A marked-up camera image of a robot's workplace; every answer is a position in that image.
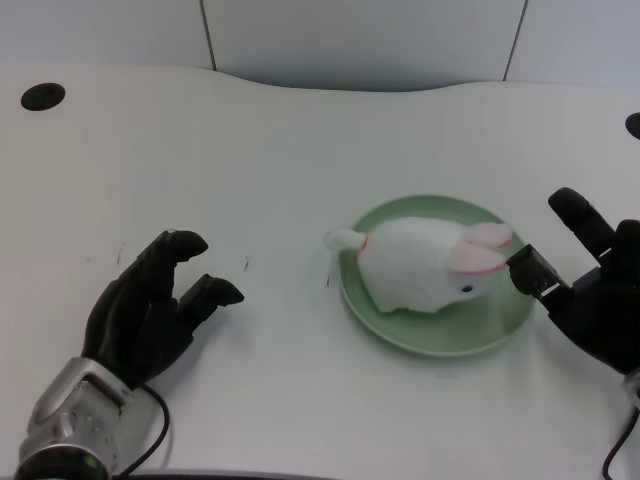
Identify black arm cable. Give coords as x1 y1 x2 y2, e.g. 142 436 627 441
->
600 399 640 480
113 383 172 477

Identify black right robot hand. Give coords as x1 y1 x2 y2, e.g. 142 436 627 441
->
506 186 640 377

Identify green round plate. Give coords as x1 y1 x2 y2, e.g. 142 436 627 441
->
338 194 537 358

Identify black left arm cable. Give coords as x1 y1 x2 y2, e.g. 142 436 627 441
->
113 383 172 477

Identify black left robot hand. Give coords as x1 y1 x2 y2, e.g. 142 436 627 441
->
81 229 246 392

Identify white rabbit doll pink ears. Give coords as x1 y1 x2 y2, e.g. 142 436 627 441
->
324 217 515 316

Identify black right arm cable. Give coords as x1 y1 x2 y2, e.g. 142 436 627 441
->
600 399 640 480

